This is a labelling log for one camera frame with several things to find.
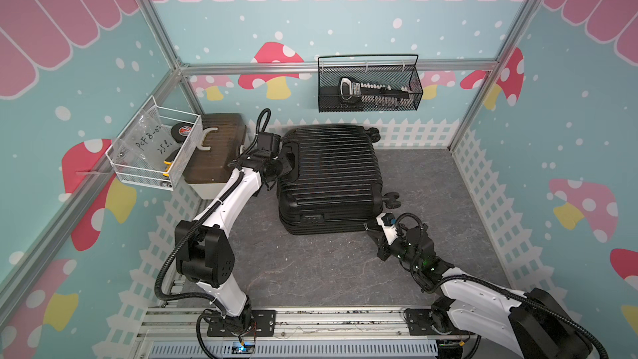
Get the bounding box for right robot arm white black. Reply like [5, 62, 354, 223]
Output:
[364, 213, 609, 358]

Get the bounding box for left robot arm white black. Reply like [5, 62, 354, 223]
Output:
[154, 108, 292, 336]

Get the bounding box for brown lid storage box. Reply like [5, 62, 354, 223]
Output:
[183, 113, 247, 200]

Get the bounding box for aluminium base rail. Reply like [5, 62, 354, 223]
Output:
[129, 305, 549, 359]

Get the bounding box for socket set in basket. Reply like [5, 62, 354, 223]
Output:
[338, 77, 415, 109]

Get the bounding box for clear plastic wall bin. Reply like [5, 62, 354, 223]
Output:
[106, 97, 204, 191]

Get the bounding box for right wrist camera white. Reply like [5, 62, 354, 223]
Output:
[376, 213, 399, 245]

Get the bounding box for black tape roll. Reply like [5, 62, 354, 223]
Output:
[170, 122, 193, 144]

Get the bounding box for plastic bag with writing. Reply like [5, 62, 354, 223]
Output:
[121, 111, 178, 171]

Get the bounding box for black wire mesh basket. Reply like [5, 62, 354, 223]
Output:
[317, 54, 423, 112]

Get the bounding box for black hard-shell suitcase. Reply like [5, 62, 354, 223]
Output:
[277, 124, 401, 235]

